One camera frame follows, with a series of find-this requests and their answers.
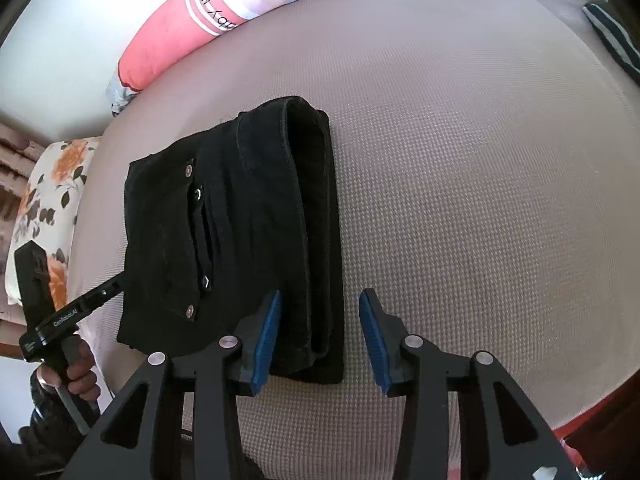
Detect beige striped curtain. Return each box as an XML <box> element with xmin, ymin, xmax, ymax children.
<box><xmin>0</xmin><ymin>122</ymin><xmax>47</xmax><ymax>273</ymax></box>

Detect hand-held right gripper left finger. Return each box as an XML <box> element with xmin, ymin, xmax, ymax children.
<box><xmin>60</xmin><ymin>290</ymin><xmax>284</xmax><ymax>480</ymax></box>

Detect black white striped cloth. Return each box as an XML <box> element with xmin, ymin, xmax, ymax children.
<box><xmin>582</xmin><ymin>2</ymin><xmax>640</xmax><ymax>85</ymax></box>

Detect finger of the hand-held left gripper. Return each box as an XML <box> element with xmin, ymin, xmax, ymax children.
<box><xmin>82</xmin><ymin>272</ymin><xmax>127</xmax><ymax>314</ymax></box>

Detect beige woven bed mat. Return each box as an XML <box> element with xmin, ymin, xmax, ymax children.
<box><xmin>65</xmin><ymin>0</ymin><xmax>640</xmax><ymax>480</ymax></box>

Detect black pants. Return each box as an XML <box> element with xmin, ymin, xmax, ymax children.
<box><xmin>116</xmin><ymin>96</ymin><xmax>346</xmax><ymax>387</ymax></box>

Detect floral print pillow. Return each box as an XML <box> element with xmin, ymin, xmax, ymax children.
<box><xmin>5</xmin><ymin>137</ymin><xmax>103</xmax><ymax>312</ymax></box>

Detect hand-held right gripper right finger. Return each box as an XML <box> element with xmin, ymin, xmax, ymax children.
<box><xmin>359</xmin><ymin>287</ymin><xmax>576</xmax><ymax>480</ymax></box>

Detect dark red bed frame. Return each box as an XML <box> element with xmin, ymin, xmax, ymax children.
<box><xmin>552</xmin><ymin>375</ymin><xmax>640</xmax><ymax>480</ymax></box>

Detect pink white checkered pillow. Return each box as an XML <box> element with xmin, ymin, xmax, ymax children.
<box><xmin>107</xmin><ymin>0</ymin><xmax>516</xmax><ymax>117</ymax></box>

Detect person's left hand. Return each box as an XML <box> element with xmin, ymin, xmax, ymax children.
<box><xmin>37</xmin><ymin>335</ymin><xmax>99</xmax><ymax>403</ymax></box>

